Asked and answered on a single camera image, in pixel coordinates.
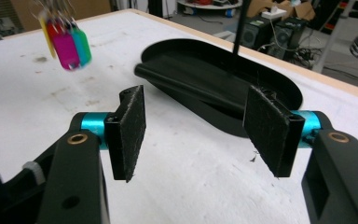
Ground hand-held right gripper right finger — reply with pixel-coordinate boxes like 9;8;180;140
242;84;323;178

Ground black tray with hanger post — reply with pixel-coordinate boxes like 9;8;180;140
133;0;304;138

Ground white round table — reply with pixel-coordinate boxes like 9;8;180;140
176;0;243;10

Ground white table leg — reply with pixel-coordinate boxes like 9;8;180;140
311;0;357;75

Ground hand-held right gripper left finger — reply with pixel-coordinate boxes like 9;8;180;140
80;84;147;184

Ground tangle of floor cables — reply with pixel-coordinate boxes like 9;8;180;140
260;31;323;67

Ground black computer tower green label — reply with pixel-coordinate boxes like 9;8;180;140
241;15;273;51

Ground key ring with coloured tags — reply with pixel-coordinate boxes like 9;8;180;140
36;0;93;72

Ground black speakers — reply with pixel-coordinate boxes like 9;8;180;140
269;18;303;61

